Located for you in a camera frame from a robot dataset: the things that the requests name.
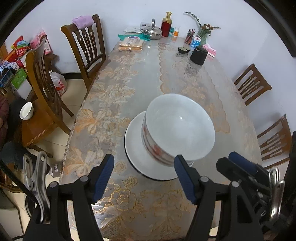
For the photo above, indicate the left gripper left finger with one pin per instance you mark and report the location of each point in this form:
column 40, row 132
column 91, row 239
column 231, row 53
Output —
column 83, row 193

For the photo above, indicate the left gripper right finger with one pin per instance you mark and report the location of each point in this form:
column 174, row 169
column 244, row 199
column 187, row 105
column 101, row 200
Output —
column 237, row 217

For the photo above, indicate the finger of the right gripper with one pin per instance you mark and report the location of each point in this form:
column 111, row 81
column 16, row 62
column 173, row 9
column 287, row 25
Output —
column 251, row 168
column 241, row 172

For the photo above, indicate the large white bowl red flowers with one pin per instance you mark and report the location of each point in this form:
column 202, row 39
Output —
column 177, row 125

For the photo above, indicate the plain white plate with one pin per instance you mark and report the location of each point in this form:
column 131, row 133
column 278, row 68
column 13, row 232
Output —
column 139, row 156

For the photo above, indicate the metal spring clip right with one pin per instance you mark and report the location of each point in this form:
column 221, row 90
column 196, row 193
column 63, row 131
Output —
column 277, row 186

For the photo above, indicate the metal spring clip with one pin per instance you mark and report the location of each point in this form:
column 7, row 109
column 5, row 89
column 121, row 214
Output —
column 277, row 186
column 35, row 182

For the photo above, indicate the near right wooden chair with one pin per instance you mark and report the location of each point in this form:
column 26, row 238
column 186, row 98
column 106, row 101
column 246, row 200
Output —
column 275, row 143

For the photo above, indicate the metal spring clip left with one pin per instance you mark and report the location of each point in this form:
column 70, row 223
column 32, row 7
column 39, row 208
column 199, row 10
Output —
column 35, row 182

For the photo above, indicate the far right wooden chair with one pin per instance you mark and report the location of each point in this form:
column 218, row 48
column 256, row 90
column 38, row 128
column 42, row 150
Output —
column 251, row 84

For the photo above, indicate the near left wooden chair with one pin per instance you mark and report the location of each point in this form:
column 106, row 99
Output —
column 48, row 107

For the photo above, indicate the small white cup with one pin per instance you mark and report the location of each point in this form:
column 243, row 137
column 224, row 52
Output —
column 27, row 111

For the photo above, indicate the black cylindrical container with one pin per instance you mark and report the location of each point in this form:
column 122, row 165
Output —
column 199, row 55

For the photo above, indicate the pink tissue pack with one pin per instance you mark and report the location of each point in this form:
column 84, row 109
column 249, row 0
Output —
column 211, row 51

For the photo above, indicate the white red plastic bag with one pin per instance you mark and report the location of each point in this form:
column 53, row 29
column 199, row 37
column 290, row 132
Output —
column 59, row 82

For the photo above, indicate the blue white carton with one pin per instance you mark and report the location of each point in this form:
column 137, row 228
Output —
column 196, row 40

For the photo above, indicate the green box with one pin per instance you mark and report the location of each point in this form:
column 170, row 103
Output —
column 19, row 77

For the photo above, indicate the pencil holder with pencils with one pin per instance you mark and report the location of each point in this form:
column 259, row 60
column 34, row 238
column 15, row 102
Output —
column 189, row 36

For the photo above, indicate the vase with dried flowers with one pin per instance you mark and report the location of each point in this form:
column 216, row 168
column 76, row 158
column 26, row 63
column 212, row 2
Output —
column 204, row 29

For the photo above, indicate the orange pill bottle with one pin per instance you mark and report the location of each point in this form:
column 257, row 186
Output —
column 176, row 32

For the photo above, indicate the teal lid jar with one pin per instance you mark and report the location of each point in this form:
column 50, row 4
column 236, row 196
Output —
column 171, row 32

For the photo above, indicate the steel kettle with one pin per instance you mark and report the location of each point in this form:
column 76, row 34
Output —
column 152, row 32

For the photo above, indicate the teal plastic bag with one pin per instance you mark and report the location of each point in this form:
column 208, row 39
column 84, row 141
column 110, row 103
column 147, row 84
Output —
column 134, row 36

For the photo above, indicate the red gold bottle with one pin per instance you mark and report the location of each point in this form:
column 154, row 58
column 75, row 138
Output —
column 166, row 24

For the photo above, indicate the packaged crackers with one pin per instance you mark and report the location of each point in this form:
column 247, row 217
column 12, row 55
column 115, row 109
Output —
column 131, row 44

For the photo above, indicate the wooden chair with purple cloth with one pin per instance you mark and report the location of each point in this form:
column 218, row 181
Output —
column 88, row 47

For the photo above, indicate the purple cloth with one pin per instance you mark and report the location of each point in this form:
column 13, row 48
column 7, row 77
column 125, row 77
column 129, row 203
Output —
column 82, row 22

